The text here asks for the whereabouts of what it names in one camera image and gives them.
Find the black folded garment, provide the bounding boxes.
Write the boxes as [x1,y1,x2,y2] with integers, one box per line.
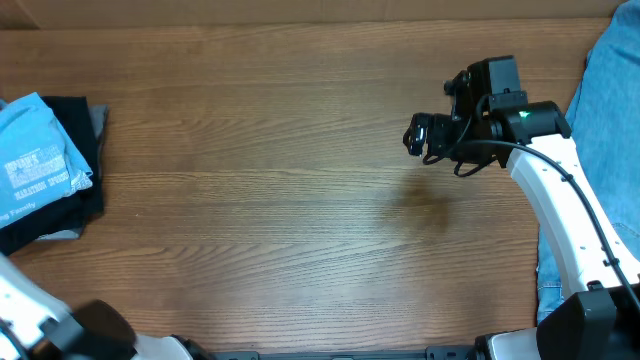
[1,92,104,255]

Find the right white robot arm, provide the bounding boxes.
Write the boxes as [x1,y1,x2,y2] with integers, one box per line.
[403,56,639,359]

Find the blue denim jeans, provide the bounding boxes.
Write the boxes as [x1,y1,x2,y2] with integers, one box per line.
[536,0,640,326]

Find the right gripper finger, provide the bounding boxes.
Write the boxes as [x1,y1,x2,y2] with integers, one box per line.
[407,128,427,156]
[403,113,431,143]

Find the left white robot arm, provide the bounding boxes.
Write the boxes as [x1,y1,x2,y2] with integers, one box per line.
[1,256,213,360]

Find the light blue printed t-shirt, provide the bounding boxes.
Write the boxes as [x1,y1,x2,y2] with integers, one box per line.
[1,92,93,227]

